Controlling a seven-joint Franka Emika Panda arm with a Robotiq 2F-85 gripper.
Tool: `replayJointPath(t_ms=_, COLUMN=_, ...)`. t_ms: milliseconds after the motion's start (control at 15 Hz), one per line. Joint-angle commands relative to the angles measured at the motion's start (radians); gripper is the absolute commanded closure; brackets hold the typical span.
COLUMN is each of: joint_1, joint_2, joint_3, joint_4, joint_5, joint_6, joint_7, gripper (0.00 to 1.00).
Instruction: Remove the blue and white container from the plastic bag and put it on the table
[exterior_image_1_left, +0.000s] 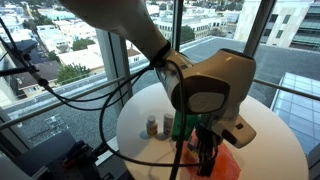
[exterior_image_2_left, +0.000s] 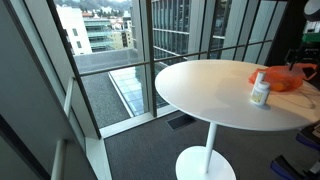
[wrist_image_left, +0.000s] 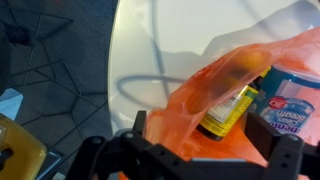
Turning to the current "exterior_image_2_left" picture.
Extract amber pill bottle white cap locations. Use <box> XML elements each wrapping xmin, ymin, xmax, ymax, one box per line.
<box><xmin>250</xmin><ymin>80</ymin><xmax>271</xmax><ymax>107</ymax></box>

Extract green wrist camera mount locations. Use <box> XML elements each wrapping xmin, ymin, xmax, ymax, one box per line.
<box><xmin>301</xmin><ymin>32</ymin><xmax>320</xmax><ymax>44</ymax></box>

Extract white round pedestal table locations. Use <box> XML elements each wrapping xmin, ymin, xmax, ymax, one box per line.
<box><xmin>154</xmin><ymin>59</ymin><xmax>320</xmax><ymax>180</ymax></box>

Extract orange plastic bag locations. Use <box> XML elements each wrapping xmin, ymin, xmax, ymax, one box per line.
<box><xmin>248</xmin><ymin>62</ymin><xmax>318</xmax><ymax>93</ymax></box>

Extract blue and black base foot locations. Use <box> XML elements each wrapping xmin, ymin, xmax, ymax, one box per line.
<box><xmin>269</xmin><ymin>154</ymin><xmax>315</xmax><ymax>180</ymax></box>
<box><xmin>295</xmin><ymin>130</ymin><xmax>320</xmax><ymax>152</ymax></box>

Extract dark floor vent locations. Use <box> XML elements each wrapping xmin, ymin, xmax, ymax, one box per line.
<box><xmin>165</xmin><ymin>113</ymin><xmax>198</xmax><ymax>132</ymax></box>

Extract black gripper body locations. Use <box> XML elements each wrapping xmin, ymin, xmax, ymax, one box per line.
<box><xmin>285</xmin><ymin>48</ymin><xmax>316</xmax><ymax>67</ymax></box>

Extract metal window handrail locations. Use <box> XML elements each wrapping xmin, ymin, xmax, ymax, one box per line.
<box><xmin>79</xmin><ymin>39</ymin><xmax>285</xmax><ymax>78</ymax></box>

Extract dark window mullion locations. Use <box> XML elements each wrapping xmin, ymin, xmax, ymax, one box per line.
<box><xmin>45</xmin><ymin>0</ymin><xmax>102</xmax><ymax>140</ymax></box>
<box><xmin>145</xmin><ymin>0</ymin><xmax>158</xmax><ymax>118</ymax></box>

